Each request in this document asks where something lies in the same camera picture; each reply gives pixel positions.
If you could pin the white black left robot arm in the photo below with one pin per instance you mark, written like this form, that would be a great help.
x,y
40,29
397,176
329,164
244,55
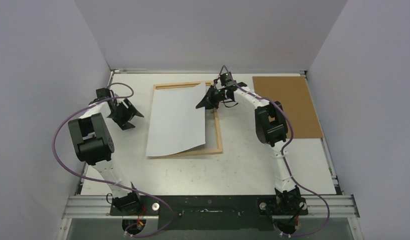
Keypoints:
x,y
93,144

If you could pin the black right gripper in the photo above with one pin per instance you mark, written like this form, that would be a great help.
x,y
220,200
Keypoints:
x,y
215,96

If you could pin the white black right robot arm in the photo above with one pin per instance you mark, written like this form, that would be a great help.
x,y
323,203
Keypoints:
x,y
271,129

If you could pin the brown frame backing board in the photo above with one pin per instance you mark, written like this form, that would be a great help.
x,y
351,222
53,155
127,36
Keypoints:
x,y
294,95

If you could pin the light wooden picture frame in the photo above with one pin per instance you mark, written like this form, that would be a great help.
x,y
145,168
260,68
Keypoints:
x,y
213,140

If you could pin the colour printed photo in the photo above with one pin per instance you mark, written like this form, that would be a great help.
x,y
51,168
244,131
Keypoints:
x,y
176,125

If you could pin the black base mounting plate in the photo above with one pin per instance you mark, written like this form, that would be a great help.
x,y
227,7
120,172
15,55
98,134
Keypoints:
x,y
207,212

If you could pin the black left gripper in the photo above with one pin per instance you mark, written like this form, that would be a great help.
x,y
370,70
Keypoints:
x,y
130,111

